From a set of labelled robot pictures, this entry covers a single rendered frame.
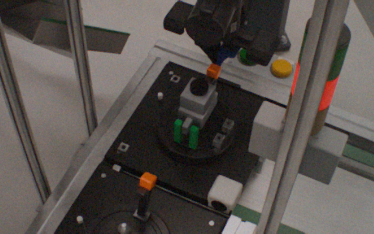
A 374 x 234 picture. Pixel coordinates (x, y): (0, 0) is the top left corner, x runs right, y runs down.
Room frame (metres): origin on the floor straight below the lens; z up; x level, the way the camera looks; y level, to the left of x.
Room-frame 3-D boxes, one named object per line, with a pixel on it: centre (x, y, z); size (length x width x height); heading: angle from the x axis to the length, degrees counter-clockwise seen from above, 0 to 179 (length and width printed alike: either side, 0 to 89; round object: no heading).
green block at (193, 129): (0.58, -0.01, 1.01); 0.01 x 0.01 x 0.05; 66
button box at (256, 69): (0.79, -0.18, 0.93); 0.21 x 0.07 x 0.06; 66
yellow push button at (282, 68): (0.79, -0.18, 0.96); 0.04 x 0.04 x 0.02
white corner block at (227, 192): (0.50, -0.07, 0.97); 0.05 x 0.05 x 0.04; 66
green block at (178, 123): (0.59, 0.01, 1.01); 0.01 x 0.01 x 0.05; 66
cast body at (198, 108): (0.62, -0.01, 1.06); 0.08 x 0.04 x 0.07; 156
